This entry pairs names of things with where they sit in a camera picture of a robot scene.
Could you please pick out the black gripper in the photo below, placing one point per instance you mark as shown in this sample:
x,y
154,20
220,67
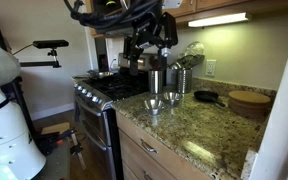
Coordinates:
x,y
160,32

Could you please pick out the silver bowl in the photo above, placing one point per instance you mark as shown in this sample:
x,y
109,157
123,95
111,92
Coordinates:
x,y
172,98
153,106

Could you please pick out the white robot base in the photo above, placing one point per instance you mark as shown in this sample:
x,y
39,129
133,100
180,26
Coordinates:
x,y
20,158

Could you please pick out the smooth steel utensil holder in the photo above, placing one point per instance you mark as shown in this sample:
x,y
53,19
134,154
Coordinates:
x,y
156,78

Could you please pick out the perforated steel utensil holder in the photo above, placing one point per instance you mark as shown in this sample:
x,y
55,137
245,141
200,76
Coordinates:
x,y
184,81

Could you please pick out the silver frying pan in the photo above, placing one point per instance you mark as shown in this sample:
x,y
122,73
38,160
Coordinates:
x,y
94,74

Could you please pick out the wooden upper cabinets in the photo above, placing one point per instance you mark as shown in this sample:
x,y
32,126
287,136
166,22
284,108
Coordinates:
x,y
190,10

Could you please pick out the black cast iron skillet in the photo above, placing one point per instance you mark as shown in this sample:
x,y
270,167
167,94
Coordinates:
x,y
207,96

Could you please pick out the wooden drawer cabinet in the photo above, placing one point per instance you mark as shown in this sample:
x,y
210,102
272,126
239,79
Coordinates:
x,y
149,159

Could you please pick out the under-cabinet light fixture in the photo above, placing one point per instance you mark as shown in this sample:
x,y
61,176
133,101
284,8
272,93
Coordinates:
x,y
218,20

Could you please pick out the round wooden board stack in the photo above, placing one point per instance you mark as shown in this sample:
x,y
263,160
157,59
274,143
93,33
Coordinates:
x,y
249,104

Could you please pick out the stainless steel gas stove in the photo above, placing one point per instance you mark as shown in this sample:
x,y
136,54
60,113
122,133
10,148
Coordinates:
x,y
93,100

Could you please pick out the white perforated work table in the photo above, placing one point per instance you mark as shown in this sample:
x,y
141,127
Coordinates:
x,y
57,165

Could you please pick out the white wall outlet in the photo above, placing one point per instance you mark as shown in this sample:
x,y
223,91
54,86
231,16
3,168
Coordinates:
x,y
210,67

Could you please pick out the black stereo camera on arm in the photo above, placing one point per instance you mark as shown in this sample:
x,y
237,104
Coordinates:
x,y
52,45

